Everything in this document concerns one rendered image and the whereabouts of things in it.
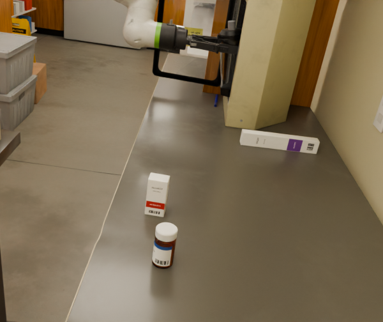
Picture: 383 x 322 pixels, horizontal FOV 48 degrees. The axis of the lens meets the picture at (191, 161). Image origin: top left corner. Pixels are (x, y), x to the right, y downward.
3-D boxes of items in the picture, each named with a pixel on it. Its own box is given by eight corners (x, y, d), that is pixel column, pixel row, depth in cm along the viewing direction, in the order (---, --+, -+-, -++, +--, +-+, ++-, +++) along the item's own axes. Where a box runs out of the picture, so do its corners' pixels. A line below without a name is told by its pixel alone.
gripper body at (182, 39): (176, 29, 152) (202, 33, 152) (178, 25, 159) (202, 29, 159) (173, 50, 155) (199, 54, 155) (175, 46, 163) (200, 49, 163)
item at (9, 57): (39, 75, 370) (38, 36, 355) (10, 96, 316) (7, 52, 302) (-9, 68, 369) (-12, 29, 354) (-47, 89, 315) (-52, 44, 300)
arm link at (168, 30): (160, 48, 163) (157, 53, 155) (163, 16, 158) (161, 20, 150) (175, 50, 164) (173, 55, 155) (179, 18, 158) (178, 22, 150)
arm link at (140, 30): (122, 50, 161) (119, 37, 150) (127, 19, 163) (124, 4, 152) (158, 55, 162) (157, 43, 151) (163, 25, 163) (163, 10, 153)
